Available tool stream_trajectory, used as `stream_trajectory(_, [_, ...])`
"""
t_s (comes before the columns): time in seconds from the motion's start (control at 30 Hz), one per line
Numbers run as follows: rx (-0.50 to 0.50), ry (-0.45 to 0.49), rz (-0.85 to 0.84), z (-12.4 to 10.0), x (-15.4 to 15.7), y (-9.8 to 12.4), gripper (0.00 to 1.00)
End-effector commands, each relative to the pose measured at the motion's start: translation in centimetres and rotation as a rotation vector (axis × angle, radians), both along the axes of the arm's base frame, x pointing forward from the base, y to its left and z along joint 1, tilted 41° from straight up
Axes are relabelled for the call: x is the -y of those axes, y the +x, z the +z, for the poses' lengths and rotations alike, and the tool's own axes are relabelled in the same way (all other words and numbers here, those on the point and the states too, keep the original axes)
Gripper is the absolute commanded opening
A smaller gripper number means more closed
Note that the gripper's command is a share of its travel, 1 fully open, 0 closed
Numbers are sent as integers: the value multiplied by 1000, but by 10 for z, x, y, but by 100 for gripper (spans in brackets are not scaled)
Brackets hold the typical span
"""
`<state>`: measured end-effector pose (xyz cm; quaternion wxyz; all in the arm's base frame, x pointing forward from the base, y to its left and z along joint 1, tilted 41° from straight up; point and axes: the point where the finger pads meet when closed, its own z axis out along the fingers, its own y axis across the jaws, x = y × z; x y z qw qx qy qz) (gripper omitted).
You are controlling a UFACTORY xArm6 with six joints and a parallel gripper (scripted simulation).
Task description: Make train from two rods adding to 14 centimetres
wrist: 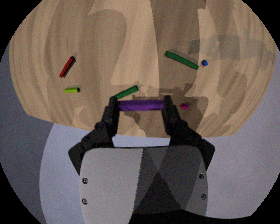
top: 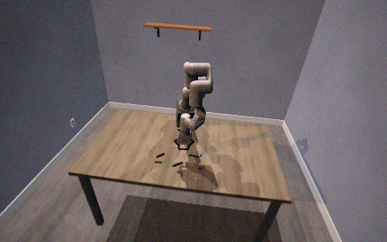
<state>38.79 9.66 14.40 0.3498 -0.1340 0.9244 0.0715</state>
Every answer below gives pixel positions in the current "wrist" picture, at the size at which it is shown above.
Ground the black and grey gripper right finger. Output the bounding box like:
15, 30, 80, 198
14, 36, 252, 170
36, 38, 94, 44
161, 95, 215, 171

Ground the red rod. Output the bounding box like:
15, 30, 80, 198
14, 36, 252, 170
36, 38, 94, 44
59, 56, 75, 78

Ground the small magenta block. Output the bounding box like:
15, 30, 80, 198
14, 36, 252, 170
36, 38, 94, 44
181, 103, 188, 110

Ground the purple rod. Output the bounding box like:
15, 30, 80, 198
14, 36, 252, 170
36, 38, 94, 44
117, 100, 164, 111

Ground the small blue block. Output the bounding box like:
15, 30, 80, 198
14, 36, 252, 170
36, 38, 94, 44
202, 60, 208, 66

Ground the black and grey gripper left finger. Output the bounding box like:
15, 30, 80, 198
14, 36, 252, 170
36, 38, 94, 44
68, 96, 120, 176

